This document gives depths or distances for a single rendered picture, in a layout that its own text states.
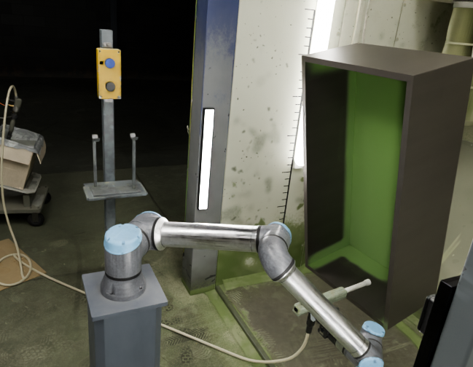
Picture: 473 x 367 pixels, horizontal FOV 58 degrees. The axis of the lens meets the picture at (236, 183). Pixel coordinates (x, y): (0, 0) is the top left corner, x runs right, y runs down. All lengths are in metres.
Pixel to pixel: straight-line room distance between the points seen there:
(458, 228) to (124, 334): 2.19
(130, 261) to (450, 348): 1.31
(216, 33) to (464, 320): 1.98
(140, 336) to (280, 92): 1.57
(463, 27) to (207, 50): 1.55
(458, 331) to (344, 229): 1.94
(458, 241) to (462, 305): 2.40
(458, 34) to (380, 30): 0.45
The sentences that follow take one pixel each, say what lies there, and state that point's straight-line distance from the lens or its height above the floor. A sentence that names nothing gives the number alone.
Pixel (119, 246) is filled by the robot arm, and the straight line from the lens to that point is 1.75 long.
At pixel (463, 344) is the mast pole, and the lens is 0.73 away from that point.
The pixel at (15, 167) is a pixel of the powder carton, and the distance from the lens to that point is 3.72.
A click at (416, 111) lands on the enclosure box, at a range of 1.68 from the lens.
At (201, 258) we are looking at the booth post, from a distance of 2.82.
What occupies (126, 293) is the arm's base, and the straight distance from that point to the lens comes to 1.85.
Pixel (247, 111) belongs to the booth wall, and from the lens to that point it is 2.55.
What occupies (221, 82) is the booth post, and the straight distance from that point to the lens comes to 2.44.
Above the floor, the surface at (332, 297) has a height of 0.56.
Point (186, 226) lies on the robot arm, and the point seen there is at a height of 0.91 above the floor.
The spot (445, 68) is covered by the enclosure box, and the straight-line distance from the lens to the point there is 1.75.
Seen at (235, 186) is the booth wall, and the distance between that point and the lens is 2.68.
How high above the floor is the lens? 1.77
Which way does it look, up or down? 22 degrees down
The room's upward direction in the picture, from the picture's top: 6 degrees clockwise
